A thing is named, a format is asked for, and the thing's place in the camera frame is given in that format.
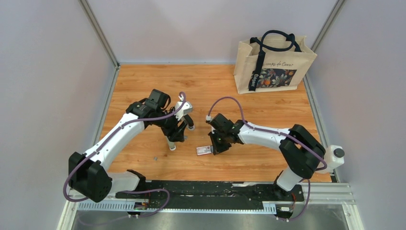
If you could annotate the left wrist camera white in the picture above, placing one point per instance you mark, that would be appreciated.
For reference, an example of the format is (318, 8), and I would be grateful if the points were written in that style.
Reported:
(182, 109)

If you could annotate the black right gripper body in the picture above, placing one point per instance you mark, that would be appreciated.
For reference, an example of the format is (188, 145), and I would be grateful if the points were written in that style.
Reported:
(219, 143)

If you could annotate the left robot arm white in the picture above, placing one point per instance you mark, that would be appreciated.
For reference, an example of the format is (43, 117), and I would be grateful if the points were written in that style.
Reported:
(87, 172)

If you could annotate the slotted aluminium rail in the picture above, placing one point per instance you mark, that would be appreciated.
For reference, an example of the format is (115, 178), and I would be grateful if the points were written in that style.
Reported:
(314, 193)

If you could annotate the red white staple box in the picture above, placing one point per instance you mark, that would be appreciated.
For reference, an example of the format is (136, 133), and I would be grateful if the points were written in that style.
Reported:
(204, 150)

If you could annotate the white bottle black cap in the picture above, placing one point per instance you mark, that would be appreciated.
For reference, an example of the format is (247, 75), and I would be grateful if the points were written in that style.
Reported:
(334, 157)

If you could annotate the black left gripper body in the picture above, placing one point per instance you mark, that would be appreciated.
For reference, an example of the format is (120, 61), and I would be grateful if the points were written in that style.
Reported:
(168, 125)

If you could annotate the beige tote bag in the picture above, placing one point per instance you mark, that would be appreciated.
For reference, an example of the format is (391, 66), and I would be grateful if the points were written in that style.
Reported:
(276, 61)

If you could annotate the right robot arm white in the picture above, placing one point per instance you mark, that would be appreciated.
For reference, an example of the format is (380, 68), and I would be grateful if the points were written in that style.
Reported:
(303, 154)

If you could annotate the white and black stapler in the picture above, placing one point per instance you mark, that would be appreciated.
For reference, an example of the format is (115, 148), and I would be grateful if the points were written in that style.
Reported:
(190, 122)

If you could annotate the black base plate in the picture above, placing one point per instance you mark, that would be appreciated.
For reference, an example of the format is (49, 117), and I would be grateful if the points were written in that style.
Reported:
(212, 194)

